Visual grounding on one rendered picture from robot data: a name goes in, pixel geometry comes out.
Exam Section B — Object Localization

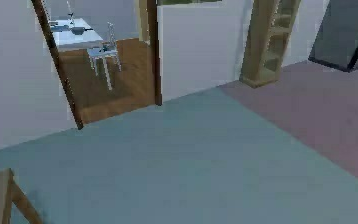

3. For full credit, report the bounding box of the white table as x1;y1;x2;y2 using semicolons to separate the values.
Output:
47;17;105;53

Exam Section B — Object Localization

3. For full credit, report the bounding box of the tan wooden shelf unit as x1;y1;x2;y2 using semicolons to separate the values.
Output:
239;0;302;89

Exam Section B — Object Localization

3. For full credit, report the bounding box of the dark brown door frame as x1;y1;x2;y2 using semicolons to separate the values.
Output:
30;0;163;131

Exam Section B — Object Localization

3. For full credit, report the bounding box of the black pan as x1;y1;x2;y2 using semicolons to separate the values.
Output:
70;27;95;36

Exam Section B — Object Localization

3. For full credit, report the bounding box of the white metal chair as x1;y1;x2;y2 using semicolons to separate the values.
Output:
86;21;123;92

